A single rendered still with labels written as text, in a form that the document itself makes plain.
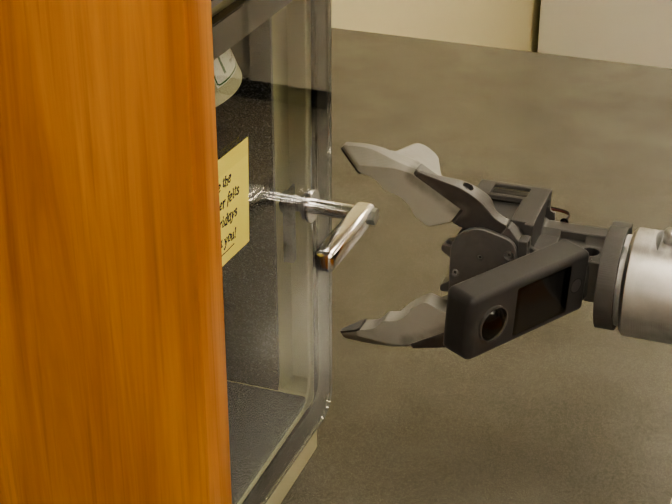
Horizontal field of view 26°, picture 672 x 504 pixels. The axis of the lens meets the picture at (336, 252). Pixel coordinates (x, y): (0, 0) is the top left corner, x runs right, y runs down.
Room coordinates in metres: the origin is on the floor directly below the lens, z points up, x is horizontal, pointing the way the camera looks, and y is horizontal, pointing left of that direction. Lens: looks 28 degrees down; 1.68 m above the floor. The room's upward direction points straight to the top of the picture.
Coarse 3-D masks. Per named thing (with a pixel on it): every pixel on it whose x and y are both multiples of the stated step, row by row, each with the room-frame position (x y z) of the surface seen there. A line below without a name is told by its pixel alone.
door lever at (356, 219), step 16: (304, 208) 0.97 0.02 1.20; (320, 208) 0.97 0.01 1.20; (336, 208) 0.97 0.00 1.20; (352, 208) 0.96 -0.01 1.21; (368, 208) 0.96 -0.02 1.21; (352, 224) 0.94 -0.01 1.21; (368, 224) 0.96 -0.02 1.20; (336, 240) 0.91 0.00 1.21; (352, 240) 0.92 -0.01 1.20; (320, 256) 0.89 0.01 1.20; (336, 256) 0.89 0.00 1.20
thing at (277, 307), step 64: (256, 0) 0.90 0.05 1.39; (320, 0) 1.00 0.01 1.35; (256, 64) 0.90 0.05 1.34; (320, 64) 1.00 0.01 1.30; (256, 128) 0.90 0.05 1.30; (320, 128) 1.00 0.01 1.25; (256, 192) 0.89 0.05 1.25; (320, 192) 1.00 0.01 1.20; (256, 256) 0.89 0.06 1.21; (256, 320) 0.89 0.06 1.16; (320, 320) 1.00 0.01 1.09; (256, 384) 0.88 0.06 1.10; (320, 384) 1.00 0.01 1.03; (256, 448) 0.88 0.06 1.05
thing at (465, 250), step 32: (512, 192) 0.94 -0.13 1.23; (544, 192) 0.93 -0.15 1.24; (512, 224) 0.88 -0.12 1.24; (544, 224) 0.91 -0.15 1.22; (576, 224) 0.92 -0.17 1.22; (480, 256) 0.87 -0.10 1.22; (512, 256) 0.86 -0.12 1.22; (608, 256) 0.85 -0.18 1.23; (448, 288) 0.88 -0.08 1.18; (608, 288) 0.84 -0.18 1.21; (608, 320) 0.84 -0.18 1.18
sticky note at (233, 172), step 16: (240, 144) 0.87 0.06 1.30; (224, 160) 0.85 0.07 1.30; (240, 160) 0.87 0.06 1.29; (224, 176) 0.85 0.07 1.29; (240, 176) 0.87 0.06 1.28; (224, 192) 0.85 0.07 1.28; (240, 192) 0.87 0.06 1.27; (224, 208) 0.84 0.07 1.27; (240, 208) 0.87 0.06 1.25; (224, 224) 0.84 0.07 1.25; (240, 224) 0.87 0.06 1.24; (224, 240) 0.84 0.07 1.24; (240, 240) 0.87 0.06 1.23; (224, 256) 0.84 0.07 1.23
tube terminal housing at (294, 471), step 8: (224, 0) 0.89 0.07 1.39; (232, 0) 0.90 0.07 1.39; (216, 8) 0.88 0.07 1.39; (312, 440) 1.03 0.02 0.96; (304, 448) 1.01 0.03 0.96; (312, 448) 1.03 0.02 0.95; (304, 456) 1.01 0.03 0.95; (296, 464) 0.99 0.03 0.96; (304, 464) 1.01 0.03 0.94; (288, 472) 0.97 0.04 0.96; (296, 472) 0.99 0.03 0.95; (288, 480) 0.97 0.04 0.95; (280, 488) 0.96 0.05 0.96; (288, 488) 0.97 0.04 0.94; (272, 496) 0.94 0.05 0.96; (280, 496) 0.96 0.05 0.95
